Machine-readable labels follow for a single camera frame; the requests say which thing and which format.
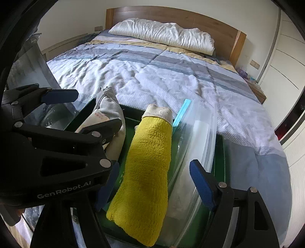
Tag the green metal tray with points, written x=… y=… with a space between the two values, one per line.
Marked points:
x=220 y=162

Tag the clear zip bag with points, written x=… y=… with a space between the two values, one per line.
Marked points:
x=197 y=133

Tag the white wardrobe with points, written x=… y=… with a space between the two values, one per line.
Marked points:
x=286 y=71

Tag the wooden nightstand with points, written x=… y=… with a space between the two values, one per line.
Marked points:
x=258 y=91

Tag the grey translucent plastic bag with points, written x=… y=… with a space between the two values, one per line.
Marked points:
x=35 y=71

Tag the yellow fuzzy towel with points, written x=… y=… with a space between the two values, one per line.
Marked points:
x=147 y=167

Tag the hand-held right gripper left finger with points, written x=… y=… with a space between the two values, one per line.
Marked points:
x=106 y=188

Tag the grey knit cloth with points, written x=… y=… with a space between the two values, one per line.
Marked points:
x=109 y=107

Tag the grey-blue pillow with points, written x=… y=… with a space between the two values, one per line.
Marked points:
x=217 y=57

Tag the white pillow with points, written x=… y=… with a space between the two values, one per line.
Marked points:
x=162 y=33

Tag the wooden headboard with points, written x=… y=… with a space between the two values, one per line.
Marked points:
x=190 y=19

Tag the wall switch panel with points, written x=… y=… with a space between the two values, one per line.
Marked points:
x=98 y=28
x=254 y=64

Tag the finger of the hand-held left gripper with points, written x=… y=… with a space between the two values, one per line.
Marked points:
x=59 y=96
x=95 y=142

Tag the bed with striped duvet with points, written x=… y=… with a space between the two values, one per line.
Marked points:
x=166 y=78

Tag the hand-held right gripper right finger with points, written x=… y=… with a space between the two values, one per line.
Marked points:
x=201 y=183

